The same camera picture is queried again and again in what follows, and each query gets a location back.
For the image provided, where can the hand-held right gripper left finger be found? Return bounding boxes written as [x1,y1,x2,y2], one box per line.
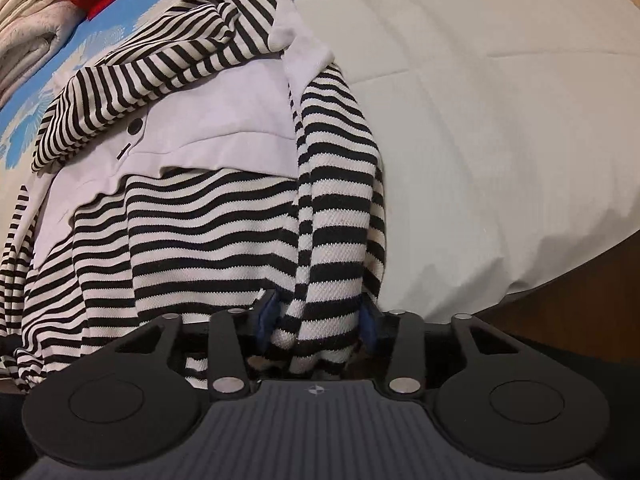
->
[99,288,282,402]

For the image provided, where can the blue and white bed sheet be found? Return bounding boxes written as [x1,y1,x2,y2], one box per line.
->
[0,0,640,318]

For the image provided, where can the white folded fleece blanket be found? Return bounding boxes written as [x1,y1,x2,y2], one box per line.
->
[0,0,81,103]

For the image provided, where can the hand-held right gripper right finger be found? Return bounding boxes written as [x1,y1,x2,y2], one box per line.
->
[358,292,532,402]

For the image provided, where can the wooden bed frame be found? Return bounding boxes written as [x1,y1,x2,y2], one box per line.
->
[472,237,640,363]

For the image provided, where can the striped and white hooded top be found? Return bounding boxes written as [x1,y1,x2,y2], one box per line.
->
[0,0,388,395]

